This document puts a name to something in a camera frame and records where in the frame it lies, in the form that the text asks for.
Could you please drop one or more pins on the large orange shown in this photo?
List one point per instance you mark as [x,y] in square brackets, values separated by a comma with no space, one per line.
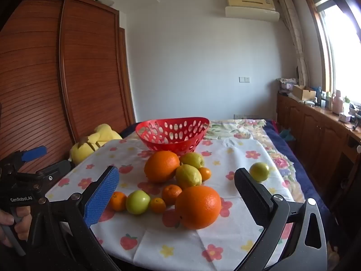
[162,166]
[198,207]

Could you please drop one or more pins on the wooden framed window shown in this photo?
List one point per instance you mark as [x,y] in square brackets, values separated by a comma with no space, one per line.
[344,56]

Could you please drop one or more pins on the person's left hand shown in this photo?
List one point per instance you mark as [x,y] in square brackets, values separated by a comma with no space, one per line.
[24,223]

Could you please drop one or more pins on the white strawberry flower cloth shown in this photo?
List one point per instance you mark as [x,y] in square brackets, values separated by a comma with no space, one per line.
[183,245]

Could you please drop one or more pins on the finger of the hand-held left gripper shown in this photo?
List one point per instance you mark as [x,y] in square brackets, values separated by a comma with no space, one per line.
[56,170]
[35,152]

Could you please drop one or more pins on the open cardboard box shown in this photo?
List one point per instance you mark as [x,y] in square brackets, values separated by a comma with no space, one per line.
[301,93]

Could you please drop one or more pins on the red perforated plastic basket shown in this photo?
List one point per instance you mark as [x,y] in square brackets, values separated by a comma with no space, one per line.
[169,144]

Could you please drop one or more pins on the teal soft toy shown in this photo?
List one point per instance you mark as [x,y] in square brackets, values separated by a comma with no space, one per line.
[287,135]

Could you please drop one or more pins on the yellow plush toy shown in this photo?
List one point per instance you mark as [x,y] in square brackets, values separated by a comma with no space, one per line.
[84,152]

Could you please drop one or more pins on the patterned beige curtain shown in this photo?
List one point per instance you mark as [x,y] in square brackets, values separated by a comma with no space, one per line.
[293,34]

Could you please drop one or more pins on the dark blue bedsheet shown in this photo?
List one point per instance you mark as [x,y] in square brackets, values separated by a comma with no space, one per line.
[307,180]

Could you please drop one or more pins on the white bottle with green cap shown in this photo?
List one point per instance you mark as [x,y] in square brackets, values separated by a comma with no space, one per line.
[346,106]

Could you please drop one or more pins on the white object on wardrobe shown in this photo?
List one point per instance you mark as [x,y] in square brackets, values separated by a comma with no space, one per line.
[104,1]

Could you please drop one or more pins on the dark blue bottle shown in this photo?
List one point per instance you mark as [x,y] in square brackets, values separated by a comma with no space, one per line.
[319,97]

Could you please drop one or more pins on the small tangerine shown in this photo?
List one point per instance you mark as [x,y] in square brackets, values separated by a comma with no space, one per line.
[206,174]
[170,194]
[158,206]
[118,201]

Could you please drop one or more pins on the floral blanket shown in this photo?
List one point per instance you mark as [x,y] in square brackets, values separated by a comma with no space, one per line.
[242,129]

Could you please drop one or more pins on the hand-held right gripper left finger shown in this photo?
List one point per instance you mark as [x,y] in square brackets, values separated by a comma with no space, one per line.
[101,194]

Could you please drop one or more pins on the green apple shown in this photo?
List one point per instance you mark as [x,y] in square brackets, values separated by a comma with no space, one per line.
[259,171]
[137,202]
[194,159]

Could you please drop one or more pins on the small white box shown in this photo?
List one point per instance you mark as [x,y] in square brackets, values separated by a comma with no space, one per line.
[344,117]

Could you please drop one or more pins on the pink bottle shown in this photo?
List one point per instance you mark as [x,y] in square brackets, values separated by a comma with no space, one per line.
[337,104]

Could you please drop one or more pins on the long wooden cabinet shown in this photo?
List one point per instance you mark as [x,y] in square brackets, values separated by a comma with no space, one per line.
[310,129]

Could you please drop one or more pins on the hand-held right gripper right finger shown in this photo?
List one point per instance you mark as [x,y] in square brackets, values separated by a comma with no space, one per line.
[253,200]

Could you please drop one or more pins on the brown wooden wardrobe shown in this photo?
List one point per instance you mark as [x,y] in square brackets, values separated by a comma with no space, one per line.
[36,76]

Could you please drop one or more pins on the white wall switch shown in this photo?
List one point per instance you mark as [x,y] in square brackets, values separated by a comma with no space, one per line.
[244,79]

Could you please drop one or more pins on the yellowed wall air conditioner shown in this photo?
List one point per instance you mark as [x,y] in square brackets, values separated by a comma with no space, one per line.
[251,1]

